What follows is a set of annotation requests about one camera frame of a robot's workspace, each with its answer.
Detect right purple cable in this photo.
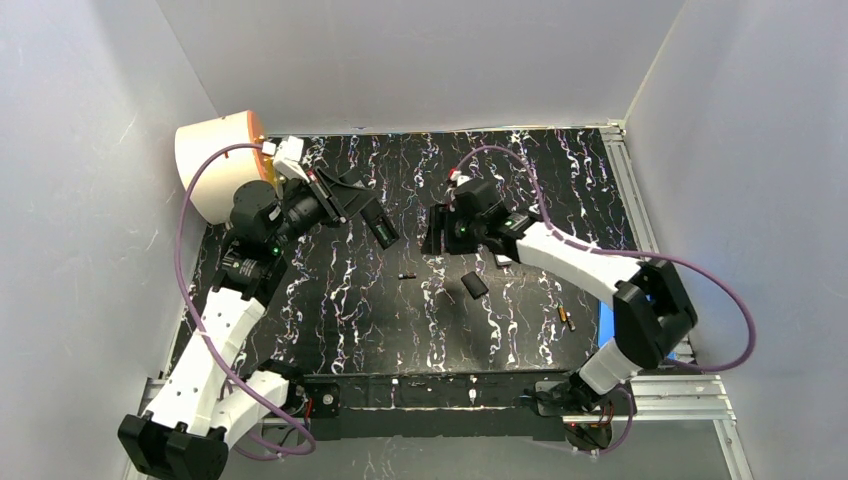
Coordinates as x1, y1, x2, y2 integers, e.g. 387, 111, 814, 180
449, 144, 758, 458

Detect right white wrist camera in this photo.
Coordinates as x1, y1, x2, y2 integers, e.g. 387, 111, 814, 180
447, 169, 471, 189

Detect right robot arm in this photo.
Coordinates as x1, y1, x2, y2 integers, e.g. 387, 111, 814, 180
421, 179, 697, 415

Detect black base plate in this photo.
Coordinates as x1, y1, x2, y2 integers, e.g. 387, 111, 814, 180
241, 370, 637, 444

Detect blue sheet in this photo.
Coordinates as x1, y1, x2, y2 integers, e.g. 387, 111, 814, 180
598, 302, 676, 369

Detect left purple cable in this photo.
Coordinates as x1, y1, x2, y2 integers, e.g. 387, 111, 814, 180
173, 142, 318, 462

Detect black battery cover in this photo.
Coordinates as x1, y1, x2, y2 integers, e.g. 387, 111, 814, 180
460, 272, 489, 300

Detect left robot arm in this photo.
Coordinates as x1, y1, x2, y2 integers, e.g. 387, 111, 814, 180
118, 167, 397, 479

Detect white cylinder with orange lid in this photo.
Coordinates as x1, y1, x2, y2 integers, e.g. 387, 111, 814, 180
174, 110, 274, 225

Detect white remote control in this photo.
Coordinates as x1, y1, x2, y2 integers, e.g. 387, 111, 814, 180
494, 254, 513, 268

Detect purple cable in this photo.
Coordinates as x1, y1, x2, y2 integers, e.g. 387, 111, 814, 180
173, 142, 318, 462
449, 144, 758, 458

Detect black remote control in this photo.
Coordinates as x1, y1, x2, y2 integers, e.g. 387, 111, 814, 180
360, 199, 399, 250

